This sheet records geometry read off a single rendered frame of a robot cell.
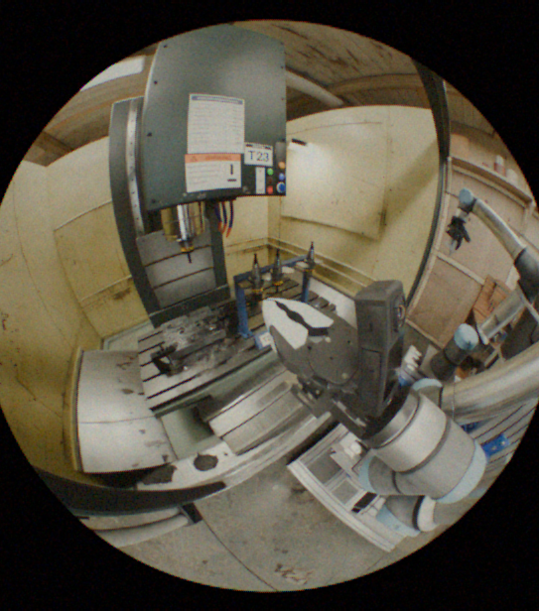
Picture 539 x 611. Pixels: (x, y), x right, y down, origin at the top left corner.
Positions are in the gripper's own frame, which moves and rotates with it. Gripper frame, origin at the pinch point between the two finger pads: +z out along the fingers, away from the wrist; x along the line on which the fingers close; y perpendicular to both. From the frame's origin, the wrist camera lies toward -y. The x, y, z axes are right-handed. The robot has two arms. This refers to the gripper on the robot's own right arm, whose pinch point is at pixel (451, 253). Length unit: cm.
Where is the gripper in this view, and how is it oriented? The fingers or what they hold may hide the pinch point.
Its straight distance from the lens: 111.5
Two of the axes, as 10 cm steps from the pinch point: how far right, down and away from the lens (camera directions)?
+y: -9.3, -2.4, 2.7
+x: -3.6, 6.6, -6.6
